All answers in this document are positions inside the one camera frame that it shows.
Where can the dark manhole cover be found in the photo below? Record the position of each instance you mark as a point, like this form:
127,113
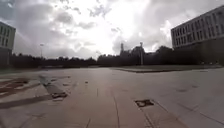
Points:
144,103

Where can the distant tower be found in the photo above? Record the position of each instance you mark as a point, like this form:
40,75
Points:
122,47

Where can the grey building with window grid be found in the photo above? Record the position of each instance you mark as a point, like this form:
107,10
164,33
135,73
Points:
200,36

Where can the row of dark trees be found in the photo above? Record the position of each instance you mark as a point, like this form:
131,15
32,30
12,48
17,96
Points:
83,61

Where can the pale building with window rows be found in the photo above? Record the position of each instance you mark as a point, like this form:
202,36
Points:
4,41

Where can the raised grass strip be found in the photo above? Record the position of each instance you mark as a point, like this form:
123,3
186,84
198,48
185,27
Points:
160,68

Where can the tall lamp pole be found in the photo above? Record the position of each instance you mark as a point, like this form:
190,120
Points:
141,55

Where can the grey concrete slab plaza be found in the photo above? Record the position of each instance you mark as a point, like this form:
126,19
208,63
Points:
110,90

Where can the thin lamp pole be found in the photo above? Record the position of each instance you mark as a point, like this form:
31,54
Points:
41,51

